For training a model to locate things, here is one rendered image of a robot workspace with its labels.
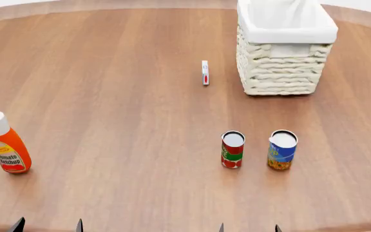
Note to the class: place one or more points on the orange tomato ketchup bottle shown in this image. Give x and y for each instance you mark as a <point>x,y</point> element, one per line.
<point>11,152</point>

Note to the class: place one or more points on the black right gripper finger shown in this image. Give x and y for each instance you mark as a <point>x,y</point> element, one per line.
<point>221,228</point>
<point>278,229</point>

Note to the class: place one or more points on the white cream cheese box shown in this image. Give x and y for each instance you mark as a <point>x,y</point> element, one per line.
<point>205,72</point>

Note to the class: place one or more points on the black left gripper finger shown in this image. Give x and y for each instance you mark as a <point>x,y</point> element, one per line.
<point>80,226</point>
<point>18,226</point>

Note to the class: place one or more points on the white cloth basket liner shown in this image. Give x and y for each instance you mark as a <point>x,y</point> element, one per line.
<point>285,21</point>

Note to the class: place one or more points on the white wicker basket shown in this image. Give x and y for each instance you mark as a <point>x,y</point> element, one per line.
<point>282,72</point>

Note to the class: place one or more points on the red tomato sauce can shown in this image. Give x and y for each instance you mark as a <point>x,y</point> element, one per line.
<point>232,152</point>

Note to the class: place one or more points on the blue soup can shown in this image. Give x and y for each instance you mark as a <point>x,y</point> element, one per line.
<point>281,152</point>

